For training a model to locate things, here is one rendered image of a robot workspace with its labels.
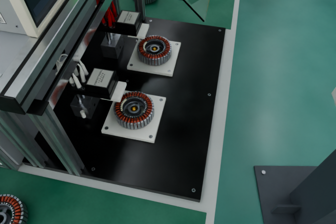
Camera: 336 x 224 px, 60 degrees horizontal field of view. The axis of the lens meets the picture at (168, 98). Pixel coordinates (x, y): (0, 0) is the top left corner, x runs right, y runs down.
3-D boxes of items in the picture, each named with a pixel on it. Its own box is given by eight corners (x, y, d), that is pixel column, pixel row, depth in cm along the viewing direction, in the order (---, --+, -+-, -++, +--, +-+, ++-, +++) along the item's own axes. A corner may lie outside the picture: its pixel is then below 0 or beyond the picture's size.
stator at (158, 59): (172, 43, 100) (172, 34, 97) (170, 67, 94) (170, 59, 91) (139, 42, 101) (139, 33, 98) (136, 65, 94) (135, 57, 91)
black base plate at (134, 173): (224, 32, 109) (225, 27, 107) (199, 202, 72) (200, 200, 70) (105, 15, 115) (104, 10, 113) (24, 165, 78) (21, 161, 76)
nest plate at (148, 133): (166, 99, 88) (166, 97, 87) (154, 143, 79) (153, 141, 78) (118, 91, 89) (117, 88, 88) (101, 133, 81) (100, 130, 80)
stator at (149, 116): (158, 101, 86) (158, 93, 83) (148, 133, 79) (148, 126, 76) (122, 94, 87) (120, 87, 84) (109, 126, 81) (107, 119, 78)
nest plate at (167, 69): (180, 44, 102) (181, 42, 101) (172, 76, 93) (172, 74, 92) (139, 38, 104) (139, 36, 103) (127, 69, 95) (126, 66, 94)
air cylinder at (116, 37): (124, 44, 102) (122, 31, 97) (117, 59, 98) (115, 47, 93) (110, 41, 103) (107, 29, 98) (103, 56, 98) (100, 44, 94)
